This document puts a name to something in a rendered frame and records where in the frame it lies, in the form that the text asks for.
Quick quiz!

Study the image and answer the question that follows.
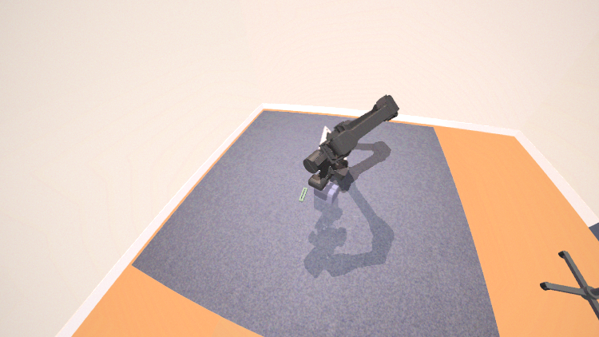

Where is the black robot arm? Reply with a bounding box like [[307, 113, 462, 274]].
[[303, 94, 399, 180]]

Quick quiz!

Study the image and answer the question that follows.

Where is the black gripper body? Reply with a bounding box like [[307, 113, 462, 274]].
[[308, 162, 331, 191]]

